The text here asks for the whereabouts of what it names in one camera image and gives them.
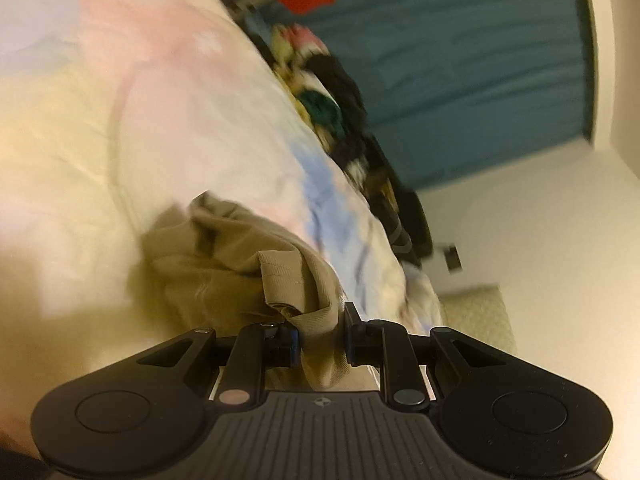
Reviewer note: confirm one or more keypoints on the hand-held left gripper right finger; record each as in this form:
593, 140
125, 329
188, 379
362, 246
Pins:
351, 340

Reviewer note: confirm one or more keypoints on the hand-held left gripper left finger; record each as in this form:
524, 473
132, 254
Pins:
294, 347

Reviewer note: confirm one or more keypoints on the tan printed shirt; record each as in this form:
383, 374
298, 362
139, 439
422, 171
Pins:
220, 260

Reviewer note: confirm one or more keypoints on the white pillow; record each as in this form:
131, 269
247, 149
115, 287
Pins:
422, 290

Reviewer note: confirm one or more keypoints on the beige quilted headboard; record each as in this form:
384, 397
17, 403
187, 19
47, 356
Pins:
480, 320

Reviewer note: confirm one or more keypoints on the black sofa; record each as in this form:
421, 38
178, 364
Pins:
410, 220

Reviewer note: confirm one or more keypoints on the green garment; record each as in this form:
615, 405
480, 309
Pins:
322, 110

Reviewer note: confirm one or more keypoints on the black garment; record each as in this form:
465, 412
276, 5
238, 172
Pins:
345, 85

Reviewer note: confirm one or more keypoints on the pastel tie-dye blanket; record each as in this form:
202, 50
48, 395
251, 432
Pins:
125, 110

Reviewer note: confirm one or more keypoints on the wide blue curtain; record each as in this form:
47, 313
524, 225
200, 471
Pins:
450, 60

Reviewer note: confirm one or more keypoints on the pink garment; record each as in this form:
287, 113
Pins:
302, 40

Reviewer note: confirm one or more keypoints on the dark wall outlet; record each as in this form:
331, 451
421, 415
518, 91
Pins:
452, 259

